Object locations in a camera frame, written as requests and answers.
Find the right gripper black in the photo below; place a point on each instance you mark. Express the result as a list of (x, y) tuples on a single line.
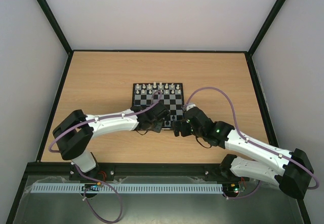
[(180, 128)]

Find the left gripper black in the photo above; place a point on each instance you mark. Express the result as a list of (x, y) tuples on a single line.
[(158, 128)]

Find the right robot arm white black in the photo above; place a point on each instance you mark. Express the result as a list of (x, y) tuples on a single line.
[(226, 136)]

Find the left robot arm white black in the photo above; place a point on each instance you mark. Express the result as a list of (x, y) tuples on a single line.
[(74, 133)]

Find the black and white chessboard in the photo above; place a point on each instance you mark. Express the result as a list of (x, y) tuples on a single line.
[(173, 102)]

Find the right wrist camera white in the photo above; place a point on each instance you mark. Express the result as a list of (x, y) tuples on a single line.
[(191, 105)]

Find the light blue cable duct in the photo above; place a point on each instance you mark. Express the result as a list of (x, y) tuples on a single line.
[(128, 188)]

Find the black aluminium rail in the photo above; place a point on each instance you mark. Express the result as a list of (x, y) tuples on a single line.
[(162, 169)]

